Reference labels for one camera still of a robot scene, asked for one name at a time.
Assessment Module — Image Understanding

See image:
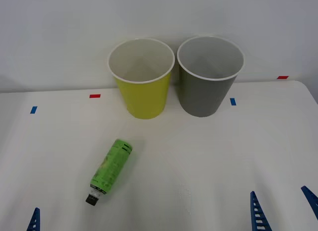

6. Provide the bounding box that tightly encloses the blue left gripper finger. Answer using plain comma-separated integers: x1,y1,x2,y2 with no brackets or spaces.
26,207,41,231

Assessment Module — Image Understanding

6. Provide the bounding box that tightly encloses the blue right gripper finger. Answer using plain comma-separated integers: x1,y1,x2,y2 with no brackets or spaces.
250,190,272,231
301,185,318,209

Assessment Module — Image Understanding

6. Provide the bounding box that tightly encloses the green label plastic bottle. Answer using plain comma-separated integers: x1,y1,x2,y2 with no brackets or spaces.
85,138,134,207

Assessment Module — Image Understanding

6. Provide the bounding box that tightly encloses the grey plastic bin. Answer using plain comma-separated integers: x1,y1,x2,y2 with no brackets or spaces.
176,35,245,118

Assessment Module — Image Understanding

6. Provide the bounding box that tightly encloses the yellow-green plastic bin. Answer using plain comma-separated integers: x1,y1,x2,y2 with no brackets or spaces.
107,37,176,120

